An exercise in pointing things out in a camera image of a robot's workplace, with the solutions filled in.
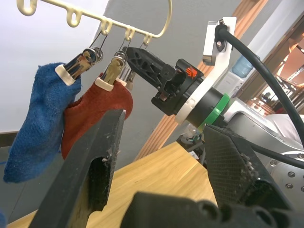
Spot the black truss finger of the right gripper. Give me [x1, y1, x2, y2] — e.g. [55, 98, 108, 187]
[122, 46, 177, 90]

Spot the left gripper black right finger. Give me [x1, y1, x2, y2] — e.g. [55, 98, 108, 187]
[204, 125, 293, 211]

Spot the blue water dispenser bottle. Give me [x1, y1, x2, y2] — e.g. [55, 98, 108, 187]
[231, 56, 253, 79]

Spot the red sock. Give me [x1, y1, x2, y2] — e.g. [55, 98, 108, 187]
[61, 79, 133, 160]

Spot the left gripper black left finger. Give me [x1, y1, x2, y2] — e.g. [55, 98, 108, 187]
[28, 109, 126, 228]

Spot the cream clip hanger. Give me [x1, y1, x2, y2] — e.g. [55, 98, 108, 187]
[16, 0, 173, 48]

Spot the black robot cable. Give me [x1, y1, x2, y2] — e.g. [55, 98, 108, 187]
[215, 23, 304, 170]

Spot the metal clip with cream tip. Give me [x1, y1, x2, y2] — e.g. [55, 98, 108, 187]
[95, 38, 132, 92]
[55, 32, 104, 86]
[118, 40, 151, 91]

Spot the white water dispenser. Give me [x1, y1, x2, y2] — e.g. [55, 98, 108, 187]
[222, 71, 245, 99]

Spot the blue sock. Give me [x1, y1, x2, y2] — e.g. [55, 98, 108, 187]
[2, 62, 83, 184]

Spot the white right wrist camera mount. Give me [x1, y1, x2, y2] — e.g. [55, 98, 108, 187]
[175, 16, 238, 124]

